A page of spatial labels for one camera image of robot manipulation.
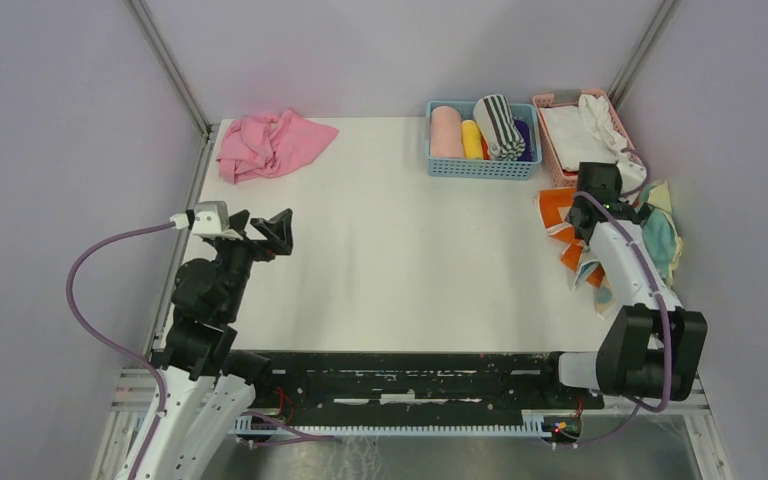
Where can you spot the rolled peach towel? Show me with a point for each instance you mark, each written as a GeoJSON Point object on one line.
{"type": "Point", "coordinates": [446, 133]}

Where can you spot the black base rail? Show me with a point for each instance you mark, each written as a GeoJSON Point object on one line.
{"type": "Point", "coordinates": [376, 389]}

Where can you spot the blue plastic basket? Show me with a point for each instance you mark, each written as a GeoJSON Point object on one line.
{"type": "Point", "coordinates": [485, 169]}

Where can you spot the white cable duct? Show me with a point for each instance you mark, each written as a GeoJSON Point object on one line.
{"type": "Point", "coordinates": [531, 426]}

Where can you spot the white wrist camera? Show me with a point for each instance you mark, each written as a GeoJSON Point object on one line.
{"type": "Point", "coordinates": [634, 172]}
{"type": "Point", "coordinates": [207, 220]}

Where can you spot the light blue yellow towel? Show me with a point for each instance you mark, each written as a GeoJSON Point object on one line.
{"type": "Point", "coordinates": [660, 235]}

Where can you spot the pink plastic basket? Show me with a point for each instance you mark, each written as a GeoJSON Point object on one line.
{"type": "Point", "coordinates": [560, 177]}

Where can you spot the teal rabbit pattern towel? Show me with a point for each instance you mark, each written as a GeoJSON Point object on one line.
{"type": "Point", "coordinates": [602, 295]}

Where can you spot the rolled yellow towel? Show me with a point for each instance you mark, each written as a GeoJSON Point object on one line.
{"type": "Point", "coordinates": [472, 140]}

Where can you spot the white folded cloth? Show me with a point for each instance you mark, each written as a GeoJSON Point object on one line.
{"type": "Point", "coordinates": [584, 133]}

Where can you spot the orange white towel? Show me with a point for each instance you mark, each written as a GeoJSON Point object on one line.
{"type": "Point", "coordinates": [553, 205]}

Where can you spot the aluminium frame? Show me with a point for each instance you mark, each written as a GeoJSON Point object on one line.
{"type": "Point", "coordinates": [130, 400]}

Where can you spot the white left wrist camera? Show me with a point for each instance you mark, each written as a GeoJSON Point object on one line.
{"type": "Point", "coordinates": [207, 220]}

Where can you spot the rolled striped towel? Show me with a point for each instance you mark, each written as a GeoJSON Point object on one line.
{"type": "Point", "coordinates": [494, 117]}

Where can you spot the crumpled pink towel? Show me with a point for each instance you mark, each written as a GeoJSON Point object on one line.
{"type": "Point", "coordinates": [271, 146]}

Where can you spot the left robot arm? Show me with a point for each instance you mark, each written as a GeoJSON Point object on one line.
{"type": "Point", "coordinates": [205, 384]}

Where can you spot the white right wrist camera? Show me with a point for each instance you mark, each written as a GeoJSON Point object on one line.
{"type": "Point", "coordinates": [634, 172]}

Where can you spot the rolled purple towel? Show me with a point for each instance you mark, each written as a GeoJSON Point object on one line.
{"type": "Point", "coordinates": [525, 132]}

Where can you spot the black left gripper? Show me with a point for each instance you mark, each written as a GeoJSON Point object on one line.
{"type": "Point", "coordinates": [277, 230]}

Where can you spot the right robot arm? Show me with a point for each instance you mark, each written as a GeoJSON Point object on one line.
{"type": "Point", "coordinates": [651, 352]}

